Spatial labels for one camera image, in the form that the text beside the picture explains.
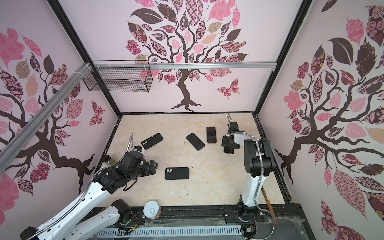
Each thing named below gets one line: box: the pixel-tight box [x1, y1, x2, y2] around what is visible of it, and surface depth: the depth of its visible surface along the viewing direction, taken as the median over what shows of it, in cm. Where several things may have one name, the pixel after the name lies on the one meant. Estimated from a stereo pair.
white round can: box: [143, 200, 162, 220], surface depth 73 cm
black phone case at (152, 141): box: [141, 133, 164, 150], surface depth 106 cm
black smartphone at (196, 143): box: [186, 132, 206, 151], surface depth 106 cm
